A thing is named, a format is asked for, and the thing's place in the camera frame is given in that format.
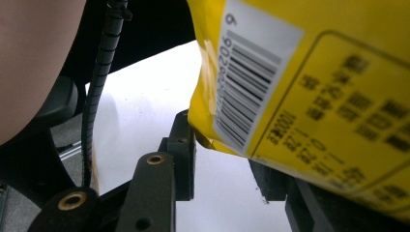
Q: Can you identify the metal floor rail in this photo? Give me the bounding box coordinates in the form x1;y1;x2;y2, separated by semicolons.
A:
58;140;82;161

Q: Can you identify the white table sheet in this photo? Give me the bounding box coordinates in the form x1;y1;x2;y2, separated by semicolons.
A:
84;40;293;232

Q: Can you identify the yellow spouted seasoning pouch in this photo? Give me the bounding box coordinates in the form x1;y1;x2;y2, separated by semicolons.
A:
187;0;410;224

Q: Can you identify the dark rounded object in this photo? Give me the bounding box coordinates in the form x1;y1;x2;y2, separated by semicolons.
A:
0;74;80;208

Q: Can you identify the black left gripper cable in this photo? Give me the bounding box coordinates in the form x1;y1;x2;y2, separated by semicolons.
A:
80;0;133;189

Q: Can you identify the dark curtain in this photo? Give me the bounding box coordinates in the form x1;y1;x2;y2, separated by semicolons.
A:
60;0;197;85

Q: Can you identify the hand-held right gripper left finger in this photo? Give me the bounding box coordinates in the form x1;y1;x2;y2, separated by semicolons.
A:
157;109;197;202

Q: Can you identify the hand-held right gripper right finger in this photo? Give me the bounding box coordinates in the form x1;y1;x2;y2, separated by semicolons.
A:
248;159;292;203

